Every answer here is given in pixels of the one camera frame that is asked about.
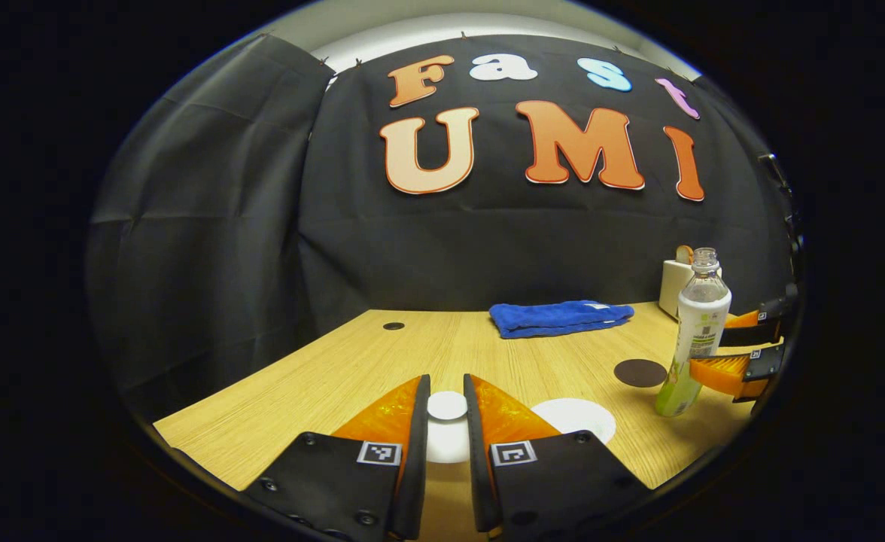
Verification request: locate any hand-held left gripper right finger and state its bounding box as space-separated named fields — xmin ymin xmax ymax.
xmin=463 ymin=373 xmax=652 ymax=541

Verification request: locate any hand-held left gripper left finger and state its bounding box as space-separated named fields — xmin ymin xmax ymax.
xmin=241 ymin=373 xmax=432 ymax=542

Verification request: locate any clear water bottle white label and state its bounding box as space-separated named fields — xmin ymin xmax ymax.
xmin=654 ymin=247 xmax=733 ymax=418

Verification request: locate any dark brown round coaster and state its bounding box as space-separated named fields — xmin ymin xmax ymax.
xmin=613 ymin=358 xmax=668 ymax=389

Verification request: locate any white teacup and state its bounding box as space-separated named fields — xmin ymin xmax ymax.
xmin=531 ymin=397 xmax=617 ymax=445

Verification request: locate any cream toaster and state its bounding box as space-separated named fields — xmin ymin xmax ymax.
xmin=658 ymin=259 xmax=723 ymax=321

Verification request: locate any blue folded towel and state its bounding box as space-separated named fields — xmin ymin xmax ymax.
xmin=488 ymin=300 xmax=636 ymax=340

